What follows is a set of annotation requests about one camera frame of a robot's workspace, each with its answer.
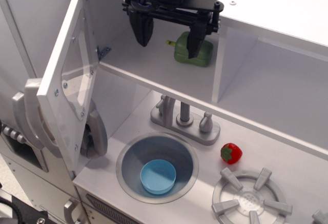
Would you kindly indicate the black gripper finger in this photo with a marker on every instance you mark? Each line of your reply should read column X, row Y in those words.
column 197, row 34
column 142, row 26

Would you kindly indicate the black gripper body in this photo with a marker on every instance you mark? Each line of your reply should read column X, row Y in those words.
column 185, row 12

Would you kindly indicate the white microwave door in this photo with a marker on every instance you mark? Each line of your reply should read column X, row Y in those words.
column 58, row 103

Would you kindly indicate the silver toy faucet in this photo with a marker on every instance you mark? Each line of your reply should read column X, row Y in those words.
column 201, row 129

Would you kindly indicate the white toy kitchen cabinet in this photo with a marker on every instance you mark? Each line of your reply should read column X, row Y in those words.
column 266, row 86

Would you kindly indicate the round grey sink basin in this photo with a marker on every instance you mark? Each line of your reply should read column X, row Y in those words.
column 148, row 147

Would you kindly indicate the red toy strawberry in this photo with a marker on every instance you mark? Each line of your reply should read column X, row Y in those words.
column 231, row 153

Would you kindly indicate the silver toy telephone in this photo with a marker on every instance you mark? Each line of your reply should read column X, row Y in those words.
column 95, row 142

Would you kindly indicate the blue plastic bowl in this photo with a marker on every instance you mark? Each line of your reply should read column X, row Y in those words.
column 158, row 176

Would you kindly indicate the grey ice dispenser panel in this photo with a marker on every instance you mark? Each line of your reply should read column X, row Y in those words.
column 19, row 146

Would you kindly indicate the silver toy stove burner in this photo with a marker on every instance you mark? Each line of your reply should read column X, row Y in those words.
column 243, row 196

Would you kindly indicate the silver fridge door handle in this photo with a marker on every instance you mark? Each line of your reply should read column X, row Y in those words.
column 20, row 117

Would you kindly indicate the silver oven door handle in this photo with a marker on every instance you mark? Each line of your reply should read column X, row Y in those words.
column 69, row 207

